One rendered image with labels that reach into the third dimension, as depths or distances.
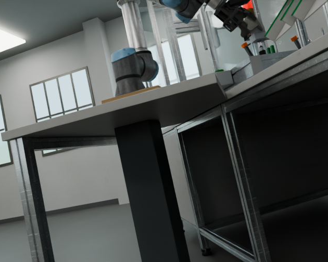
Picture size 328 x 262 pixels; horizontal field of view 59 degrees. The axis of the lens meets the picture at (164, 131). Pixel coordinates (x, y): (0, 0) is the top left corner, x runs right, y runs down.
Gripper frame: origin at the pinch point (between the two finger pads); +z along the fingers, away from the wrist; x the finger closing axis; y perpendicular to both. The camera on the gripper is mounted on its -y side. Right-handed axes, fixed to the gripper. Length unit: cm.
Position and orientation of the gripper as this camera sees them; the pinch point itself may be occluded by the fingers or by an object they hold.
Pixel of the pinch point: (257, 30)
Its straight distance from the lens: 141.7
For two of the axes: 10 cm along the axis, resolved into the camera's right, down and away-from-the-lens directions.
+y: -5.8, 7.8, -2.3
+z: 7.8, 6.1, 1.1
